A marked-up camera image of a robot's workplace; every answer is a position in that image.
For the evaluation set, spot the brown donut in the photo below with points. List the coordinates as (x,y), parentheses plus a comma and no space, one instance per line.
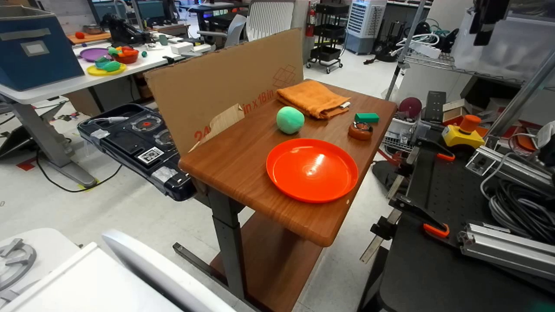
(360,131)

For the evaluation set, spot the orange round plate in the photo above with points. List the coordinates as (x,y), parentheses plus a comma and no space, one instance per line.
(313,173)

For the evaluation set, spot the yellow plate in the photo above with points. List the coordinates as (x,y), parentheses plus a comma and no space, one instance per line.
(96,72)

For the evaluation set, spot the purple plate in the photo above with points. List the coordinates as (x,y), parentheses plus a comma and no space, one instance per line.
(93,53)

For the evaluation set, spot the wooden table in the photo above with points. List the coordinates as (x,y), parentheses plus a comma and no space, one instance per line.
(244,156)

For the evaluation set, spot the green ball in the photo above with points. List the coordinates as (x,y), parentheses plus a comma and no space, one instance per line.
(291,119)

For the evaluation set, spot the orange folded towel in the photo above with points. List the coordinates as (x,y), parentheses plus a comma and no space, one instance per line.
(313,97)

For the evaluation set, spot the brown cardboard board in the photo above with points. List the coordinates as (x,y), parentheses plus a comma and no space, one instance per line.
(219,79)

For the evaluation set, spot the green rectangular block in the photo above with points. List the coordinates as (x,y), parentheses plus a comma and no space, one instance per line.
(367,118)

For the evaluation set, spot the black utility cart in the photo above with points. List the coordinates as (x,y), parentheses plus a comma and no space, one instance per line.
(329,40)

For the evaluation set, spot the grey office chair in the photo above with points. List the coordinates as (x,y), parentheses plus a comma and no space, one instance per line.
(235,31)

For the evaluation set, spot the red fire extinguisher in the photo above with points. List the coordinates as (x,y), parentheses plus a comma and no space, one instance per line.
(311,22)

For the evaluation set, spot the black equipment case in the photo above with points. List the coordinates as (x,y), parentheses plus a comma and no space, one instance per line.
(140,147)

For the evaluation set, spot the maroon round disc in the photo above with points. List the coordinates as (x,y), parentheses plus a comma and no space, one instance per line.
(410,107)

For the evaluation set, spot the white air cooler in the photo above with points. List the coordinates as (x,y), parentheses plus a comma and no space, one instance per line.
(363,26)

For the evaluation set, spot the grey flat remote panel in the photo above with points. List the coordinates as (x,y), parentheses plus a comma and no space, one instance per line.
(435,104)

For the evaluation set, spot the red bowl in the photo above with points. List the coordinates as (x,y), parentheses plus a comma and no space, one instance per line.
(128,55)

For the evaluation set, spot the green toy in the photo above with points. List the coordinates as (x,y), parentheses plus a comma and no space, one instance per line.
(108,64)

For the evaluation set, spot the black perforated workbench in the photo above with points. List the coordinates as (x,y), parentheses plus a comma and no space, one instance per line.
(440,270)

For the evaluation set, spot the white machine cabinet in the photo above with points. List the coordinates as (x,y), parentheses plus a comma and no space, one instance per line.
(88,282)

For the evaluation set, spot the white background table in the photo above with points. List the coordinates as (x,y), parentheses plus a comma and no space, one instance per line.
(53,86)

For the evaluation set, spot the blue storage box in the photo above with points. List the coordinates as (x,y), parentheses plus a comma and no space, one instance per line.
(36,52)

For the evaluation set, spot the aluminium extrusion rail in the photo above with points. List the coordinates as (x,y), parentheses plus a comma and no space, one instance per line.
(509,248)
(509,164)

